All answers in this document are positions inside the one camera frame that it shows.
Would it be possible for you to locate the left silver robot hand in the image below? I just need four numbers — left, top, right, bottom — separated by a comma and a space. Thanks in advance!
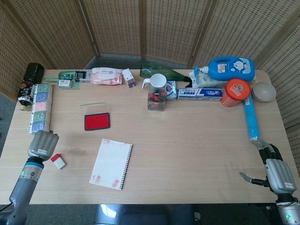
27, 130, 59, 162

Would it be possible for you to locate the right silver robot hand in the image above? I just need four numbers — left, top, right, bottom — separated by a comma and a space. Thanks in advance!
239, 138, 297, 195

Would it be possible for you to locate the small red white stamp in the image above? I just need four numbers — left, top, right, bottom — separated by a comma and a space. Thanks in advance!
50, 153, 67, 170

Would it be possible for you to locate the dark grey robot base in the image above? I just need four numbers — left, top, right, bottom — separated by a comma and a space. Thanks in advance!
93, 203, 195, 225

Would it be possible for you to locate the spiral lined notebook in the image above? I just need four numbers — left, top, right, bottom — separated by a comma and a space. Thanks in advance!
88, 137, 134, 191

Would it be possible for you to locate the multicolour tissue cube pack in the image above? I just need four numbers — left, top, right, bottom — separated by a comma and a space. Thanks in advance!
28, 83, 53, 136

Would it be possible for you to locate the dark patterned snack bottle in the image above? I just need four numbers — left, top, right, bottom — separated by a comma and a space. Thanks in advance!
17, 81, 36, 111

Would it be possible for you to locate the red ink pad clear lid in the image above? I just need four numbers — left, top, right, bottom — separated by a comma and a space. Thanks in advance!
80, 102, 111, 131

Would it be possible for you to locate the blue tube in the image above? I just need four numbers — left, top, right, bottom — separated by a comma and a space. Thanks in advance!
243, 96, 261, 142

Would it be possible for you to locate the small white box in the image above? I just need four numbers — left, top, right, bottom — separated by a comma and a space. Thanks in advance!
58, 79, 73, 88

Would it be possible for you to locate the black textured pouch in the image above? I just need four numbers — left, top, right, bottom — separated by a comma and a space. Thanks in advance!
24, 62, 45, 83

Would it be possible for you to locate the beige bowl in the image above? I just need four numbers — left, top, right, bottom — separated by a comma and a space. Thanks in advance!
251, 81, 277, 103

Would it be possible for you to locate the pink wet wipes pack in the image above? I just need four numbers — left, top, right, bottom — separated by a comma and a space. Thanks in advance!
90, 67, 123, 85

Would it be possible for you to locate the orange cylindrical canister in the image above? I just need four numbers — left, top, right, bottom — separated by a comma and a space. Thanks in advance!
220, 78, 252, 108

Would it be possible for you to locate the white purple small carton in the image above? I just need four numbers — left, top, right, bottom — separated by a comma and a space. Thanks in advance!
121, 68, 136, 89

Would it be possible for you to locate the white blue toothpaste box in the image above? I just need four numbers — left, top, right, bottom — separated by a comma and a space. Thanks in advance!
177, 87, 223, 101

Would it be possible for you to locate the blue pump lotion bottle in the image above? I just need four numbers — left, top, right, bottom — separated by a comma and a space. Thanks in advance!
193, 56, 256, 82

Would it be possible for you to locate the white refill pouch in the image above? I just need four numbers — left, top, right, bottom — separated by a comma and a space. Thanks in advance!
188, 70, 232, 89

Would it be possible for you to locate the clear capsule box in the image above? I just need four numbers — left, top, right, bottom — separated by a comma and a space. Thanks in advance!
147, 85, 166, 111

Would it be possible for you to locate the white blue soap box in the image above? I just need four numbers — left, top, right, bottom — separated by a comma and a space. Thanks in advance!
165, 81, 179, 101

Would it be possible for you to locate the wooden woven folding screen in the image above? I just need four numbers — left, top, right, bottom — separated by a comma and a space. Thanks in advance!
0, 0, 300, 132

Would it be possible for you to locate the green glass bottle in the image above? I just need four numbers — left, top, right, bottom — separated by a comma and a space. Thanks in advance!
139, 61, 195, 83

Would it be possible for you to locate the white plastic handled cup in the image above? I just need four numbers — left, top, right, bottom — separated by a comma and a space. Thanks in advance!
142, 73, 167, 91

